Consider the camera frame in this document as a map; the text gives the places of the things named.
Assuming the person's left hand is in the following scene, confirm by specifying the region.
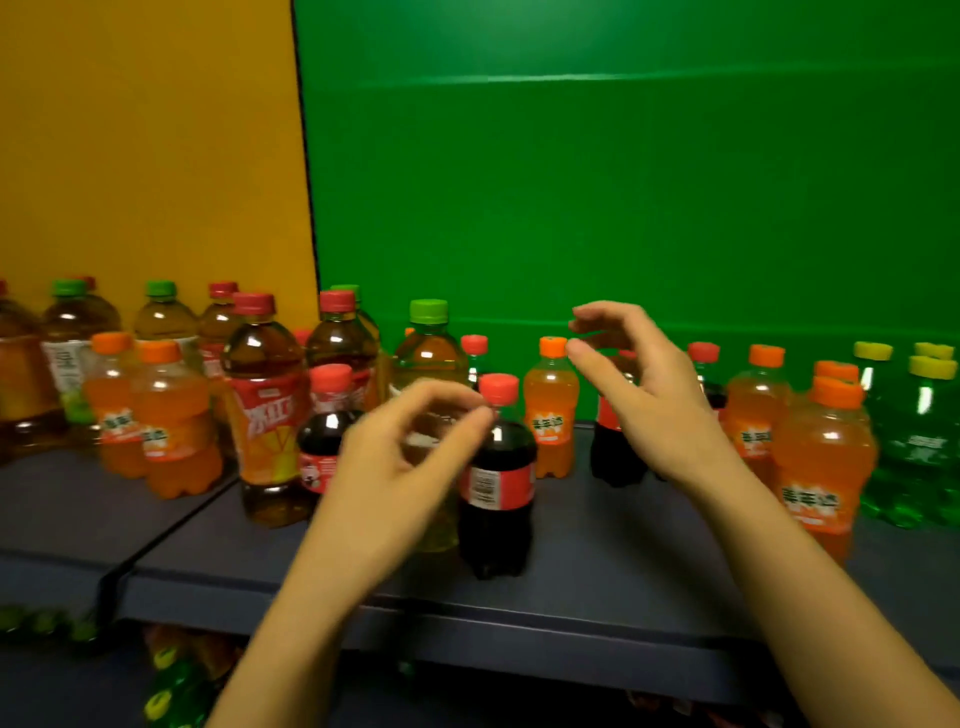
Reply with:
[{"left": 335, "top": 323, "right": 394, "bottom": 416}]
[{"left": 311, "top": 378, "right": 498, "bottom": 609}]

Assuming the person's right hand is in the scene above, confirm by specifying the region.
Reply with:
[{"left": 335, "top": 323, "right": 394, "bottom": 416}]
[{"left": 564, "top": 299, "right": 740, "bottom": 498}]

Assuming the red-capped black cola bottle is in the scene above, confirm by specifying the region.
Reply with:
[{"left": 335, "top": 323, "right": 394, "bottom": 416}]
[
  {"left": 588, "top": 348, "right": 650, "bottom": 489},
  {"left": 297, "top": 363, "right": 361, "bottom": 496},
  {"left": 457, "top": 373, "right": 539, "bottom": 581}
]

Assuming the group of red-label tea bottles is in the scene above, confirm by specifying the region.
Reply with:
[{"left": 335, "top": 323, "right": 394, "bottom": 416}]
[{"left": 74, "top": 275, "right": 384, "bottom": 529}]

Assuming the orange-capped soda bottle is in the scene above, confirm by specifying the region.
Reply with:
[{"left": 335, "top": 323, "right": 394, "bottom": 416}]
[{"left": 772, "top": 376, "right": 880, "bottom": 564}]

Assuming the group of dark cola bottles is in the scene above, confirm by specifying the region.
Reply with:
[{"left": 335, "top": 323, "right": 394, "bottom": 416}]
[{"left": 292, "top": 328, "right": 729, "bottom": 412}]

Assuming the group of orange soda bottles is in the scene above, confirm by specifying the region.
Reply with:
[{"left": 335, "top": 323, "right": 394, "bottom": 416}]
[{"left": 82, "top": 332, "right": 864, "bottom": 500}]

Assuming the yellow-capped green soda bottle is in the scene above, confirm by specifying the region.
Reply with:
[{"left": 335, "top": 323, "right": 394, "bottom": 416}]
[{"left": 873, "top": 355, "right": 960, "bottom": 530}]

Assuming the red-capped amber tea bottle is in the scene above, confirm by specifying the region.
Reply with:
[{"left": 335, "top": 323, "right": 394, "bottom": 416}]
[{"left": 0, "top": 278, "right": 46, "bottom": 459}]

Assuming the person's right forearm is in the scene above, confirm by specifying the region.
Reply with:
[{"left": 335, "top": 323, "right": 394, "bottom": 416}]
[{"left": 686, "top": 453, "right": 960, "bottom": 728}]

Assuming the orange backing board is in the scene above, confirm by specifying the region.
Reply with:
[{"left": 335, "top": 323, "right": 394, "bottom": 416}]
[{"left": 0, "top": 0, "right": 320, "bottom": 331}]

